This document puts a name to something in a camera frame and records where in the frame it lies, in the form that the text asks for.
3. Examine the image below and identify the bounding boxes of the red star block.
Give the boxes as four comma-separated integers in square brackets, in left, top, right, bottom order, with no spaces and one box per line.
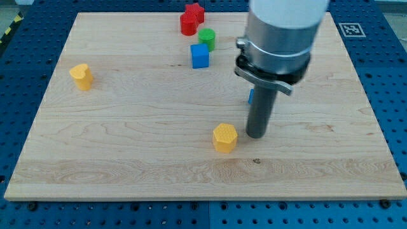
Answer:
[185,3,205,24]

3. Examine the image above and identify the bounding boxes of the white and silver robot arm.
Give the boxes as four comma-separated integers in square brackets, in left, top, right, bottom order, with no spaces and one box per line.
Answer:
[234,0,329,139]

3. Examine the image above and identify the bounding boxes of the green cylinder block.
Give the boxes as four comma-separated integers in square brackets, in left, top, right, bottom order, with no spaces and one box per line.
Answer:
[198,28,216,52]

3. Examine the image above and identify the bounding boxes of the blue cube block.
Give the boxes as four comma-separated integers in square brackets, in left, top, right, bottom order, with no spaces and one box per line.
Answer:
[190,43,209,69]

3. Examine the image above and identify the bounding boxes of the yellow hexagon block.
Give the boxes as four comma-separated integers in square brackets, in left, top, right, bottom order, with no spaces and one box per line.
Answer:
[212,123,238,153]

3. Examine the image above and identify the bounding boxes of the wooden board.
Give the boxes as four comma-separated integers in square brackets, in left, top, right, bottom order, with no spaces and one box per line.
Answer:
[4,12,406,202]

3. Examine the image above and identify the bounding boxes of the red cylinder block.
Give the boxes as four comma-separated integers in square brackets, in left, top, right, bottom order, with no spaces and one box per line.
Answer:
[180,12,198,36]

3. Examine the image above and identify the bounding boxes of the white fiducial marker tag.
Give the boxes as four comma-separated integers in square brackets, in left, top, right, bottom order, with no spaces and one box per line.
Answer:
[339,22,366,38]

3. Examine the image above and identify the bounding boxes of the yellow heart block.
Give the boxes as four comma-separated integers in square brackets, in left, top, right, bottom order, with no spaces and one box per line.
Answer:
[69,64,93,91]

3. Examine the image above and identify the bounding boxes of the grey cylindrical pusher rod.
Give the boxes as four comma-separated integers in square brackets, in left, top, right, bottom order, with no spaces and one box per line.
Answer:
[246,85,277,139]

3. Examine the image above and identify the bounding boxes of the blue block behind rod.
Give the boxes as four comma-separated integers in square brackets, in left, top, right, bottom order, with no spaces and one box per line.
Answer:
[247,88,254,104]

